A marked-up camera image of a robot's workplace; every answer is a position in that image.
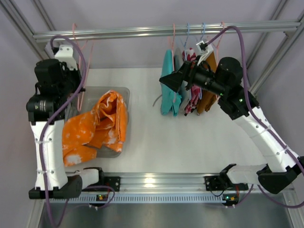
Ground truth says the pink hanger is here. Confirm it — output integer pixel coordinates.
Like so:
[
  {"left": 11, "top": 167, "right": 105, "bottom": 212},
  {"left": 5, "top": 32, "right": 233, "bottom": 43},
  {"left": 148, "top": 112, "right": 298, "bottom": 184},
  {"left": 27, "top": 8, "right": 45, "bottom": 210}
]
[
  {"left": 72, "top": 23, "right": 95, "bottom": 112},
  {"left": 167, "top": 24, "right": 180, "bottom": 106},
  {"left": 211, "top": 21, "right": 225, "bottom": 65}
]

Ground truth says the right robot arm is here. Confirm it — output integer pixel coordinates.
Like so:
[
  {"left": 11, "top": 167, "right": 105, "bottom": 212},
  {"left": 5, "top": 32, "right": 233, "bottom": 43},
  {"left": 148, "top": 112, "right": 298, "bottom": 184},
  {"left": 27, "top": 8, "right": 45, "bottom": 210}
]
[{"left": 159, "top": 57, "right": 304, "bottom": 194}]

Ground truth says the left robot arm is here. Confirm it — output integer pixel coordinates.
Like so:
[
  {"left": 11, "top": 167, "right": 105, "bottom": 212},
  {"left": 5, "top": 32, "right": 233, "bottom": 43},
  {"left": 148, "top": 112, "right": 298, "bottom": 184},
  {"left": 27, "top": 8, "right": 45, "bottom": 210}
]
[{"left": 26, "top": 59, "right": 105, "bottom": 200}]

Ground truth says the pink hanger under mustard trousers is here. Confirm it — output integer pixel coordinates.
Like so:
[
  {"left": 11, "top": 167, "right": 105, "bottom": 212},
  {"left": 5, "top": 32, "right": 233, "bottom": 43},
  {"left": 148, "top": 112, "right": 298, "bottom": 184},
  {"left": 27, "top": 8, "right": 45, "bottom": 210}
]
[{"left": 211, "top": 21, "right": 225, "bottom": 65}]

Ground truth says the pink hanger under teal trousers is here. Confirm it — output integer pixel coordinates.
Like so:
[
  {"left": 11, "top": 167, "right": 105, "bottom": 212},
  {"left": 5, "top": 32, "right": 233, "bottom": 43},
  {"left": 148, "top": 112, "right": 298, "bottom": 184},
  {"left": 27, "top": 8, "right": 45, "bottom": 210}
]
[{"left": 167, "top": 24, "right": 180, "bottom": 106}]

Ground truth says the clear plastic bin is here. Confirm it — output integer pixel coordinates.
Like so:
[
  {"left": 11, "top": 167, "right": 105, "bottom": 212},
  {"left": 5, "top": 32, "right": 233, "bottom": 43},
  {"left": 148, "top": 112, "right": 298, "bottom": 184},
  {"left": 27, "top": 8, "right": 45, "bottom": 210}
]
[{"left": 62, "top": 86, "right": 130, "bottom": 166}]

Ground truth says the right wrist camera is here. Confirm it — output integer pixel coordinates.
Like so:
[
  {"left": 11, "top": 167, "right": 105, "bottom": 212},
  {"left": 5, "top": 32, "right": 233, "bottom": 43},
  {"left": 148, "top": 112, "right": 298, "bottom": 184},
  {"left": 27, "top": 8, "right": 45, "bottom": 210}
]
[{"left": 195, "top": 40, "right": 214, "bottom": 67}]

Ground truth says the aluminium frame left post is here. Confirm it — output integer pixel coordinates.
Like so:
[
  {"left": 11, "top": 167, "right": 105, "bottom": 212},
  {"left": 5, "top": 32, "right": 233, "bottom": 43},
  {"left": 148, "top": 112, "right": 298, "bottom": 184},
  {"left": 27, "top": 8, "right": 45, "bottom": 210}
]
[{"left": 0, "top": 0, "right": 88, "bottom": 103}]

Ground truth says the aluminium frame post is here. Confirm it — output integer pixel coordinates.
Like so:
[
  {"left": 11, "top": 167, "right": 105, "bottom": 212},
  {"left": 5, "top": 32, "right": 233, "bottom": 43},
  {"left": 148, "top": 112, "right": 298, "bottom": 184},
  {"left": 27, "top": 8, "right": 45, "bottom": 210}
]
[
  {"left": 231, "top": 0, "right": 304, "bottom": 98},
  {"left": 0, "top": 0, "right": 88, "bottom": 103}
]

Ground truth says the aluminium hanging rail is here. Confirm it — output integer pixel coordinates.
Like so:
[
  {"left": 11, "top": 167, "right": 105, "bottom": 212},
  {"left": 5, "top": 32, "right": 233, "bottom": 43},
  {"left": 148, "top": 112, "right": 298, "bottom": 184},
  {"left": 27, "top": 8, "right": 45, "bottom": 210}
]
[{"left": 33, "top": 20, "right": 301, "bottom": 43}]

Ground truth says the aluminium frame right post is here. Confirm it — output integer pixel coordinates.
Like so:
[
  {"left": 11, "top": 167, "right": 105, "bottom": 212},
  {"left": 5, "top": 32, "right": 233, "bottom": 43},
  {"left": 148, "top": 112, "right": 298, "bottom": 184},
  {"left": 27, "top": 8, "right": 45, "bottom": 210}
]
[{"left": 231, "top": 0, "right": 304, "bottom": 98}]

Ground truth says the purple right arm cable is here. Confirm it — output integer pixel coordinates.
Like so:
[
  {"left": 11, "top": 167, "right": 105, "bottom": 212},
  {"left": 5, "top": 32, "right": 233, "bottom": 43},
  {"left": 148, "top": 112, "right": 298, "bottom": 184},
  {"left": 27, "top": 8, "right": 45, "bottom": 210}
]
[{"left": 205, "top": 25, "right": 304, "bottom": 209}]

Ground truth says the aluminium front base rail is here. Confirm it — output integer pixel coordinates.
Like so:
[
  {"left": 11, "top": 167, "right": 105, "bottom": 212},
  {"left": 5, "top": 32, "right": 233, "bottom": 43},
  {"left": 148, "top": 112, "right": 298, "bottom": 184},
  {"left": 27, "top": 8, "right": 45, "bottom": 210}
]
[{"left": 35, "top": 172, "right": 294, "bottom": 193}]

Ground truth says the slotted cable duct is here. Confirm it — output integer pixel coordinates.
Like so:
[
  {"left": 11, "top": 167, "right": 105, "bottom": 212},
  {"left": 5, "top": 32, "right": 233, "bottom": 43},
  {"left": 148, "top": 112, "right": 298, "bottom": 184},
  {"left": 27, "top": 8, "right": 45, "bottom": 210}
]
[{"left": 47, "top": 193, "right": 226, "bottom": 204}]

